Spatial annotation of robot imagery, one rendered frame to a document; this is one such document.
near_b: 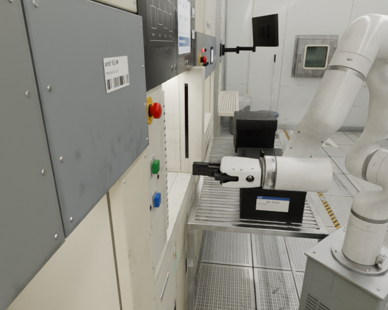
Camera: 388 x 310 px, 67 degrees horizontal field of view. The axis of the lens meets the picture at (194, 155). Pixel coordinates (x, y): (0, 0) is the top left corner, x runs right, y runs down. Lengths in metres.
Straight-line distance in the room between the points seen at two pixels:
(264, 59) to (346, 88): 4.78
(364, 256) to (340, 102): 0.65
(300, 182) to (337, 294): 0.62
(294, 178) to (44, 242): 0.55
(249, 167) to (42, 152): 0.50
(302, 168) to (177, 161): 0.91
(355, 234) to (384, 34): 0.67
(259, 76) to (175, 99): 4.17
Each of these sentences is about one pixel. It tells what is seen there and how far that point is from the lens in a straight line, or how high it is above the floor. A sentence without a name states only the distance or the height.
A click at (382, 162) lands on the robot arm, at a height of 1.16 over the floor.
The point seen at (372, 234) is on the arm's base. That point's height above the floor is 0.90.
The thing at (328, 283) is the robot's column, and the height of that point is 0.68.
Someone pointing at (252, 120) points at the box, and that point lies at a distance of 2.09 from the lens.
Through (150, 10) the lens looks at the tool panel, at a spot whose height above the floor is 1.58.
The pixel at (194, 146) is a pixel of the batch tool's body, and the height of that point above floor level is 1.02.
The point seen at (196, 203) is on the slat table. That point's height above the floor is 0.76.
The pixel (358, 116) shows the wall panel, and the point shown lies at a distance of 6.05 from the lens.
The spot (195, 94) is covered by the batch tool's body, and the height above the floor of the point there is 1.28.
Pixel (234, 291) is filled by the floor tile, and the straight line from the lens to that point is 2.12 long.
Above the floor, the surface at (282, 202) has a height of 0.86.
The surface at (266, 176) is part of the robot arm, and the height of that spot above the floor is 1.21.
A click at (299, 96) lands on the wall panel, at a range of 5.68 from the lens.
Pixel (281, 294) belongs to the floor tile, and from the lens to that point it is 2.16.
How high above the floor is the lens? 1.50
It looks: 21 degrees down
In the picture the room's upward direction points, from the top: straight up
